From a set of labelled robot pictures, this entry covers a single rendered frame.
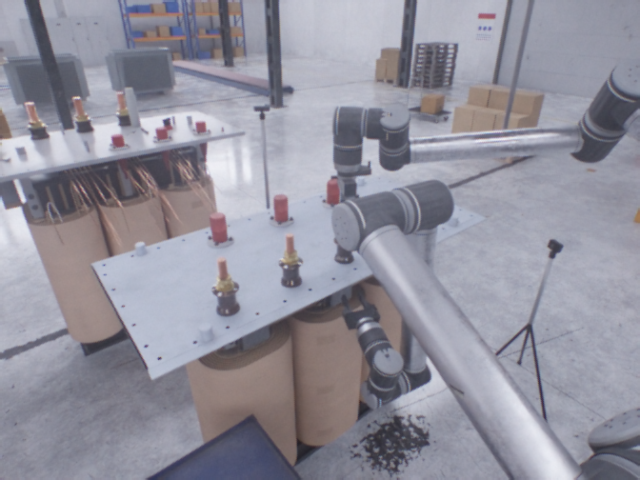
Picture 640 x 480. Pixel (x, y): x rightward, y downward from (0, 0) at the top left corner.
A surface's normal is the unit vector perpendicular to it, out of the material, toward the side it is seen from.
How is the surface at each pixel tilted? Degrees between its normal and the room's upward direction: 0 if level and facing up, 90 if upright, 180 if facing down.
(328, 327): 90
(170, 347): 0
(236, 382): 90
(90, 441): 0
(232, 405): 90
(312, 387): 90
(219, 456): 0
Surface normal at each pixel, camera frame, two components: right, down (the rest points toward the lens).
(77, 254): 0.62, 0.39
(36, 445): 0.00, -0.87
